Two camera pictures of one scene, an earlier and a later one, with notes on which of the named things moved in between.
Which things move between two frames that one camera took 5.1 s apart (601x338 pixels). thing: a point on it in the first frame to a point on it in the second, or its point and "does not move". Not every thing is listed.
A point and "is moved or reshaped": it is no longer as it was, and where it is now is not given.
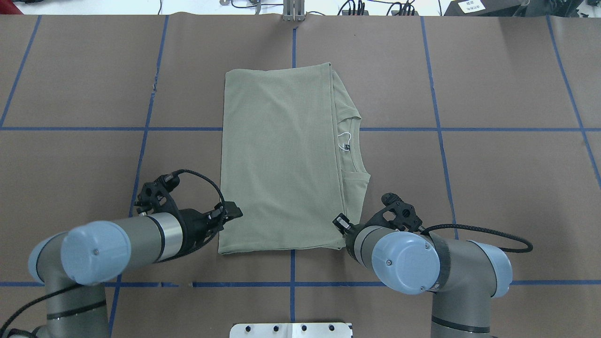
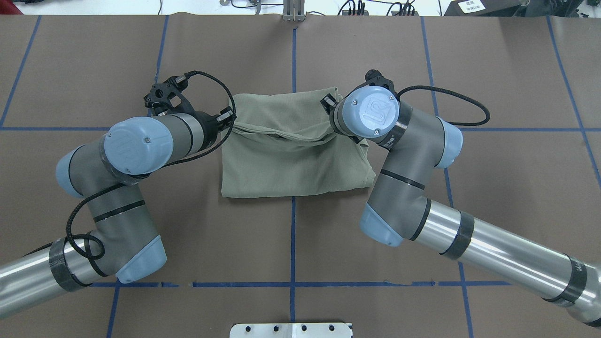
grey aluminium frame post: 294,11 does not move
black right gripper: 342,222 to 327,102
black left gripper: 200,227 to 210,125
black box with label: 485,8 does not move
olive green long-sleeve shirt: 292,159 is moved or reshaped
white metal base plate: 321,330 does not move
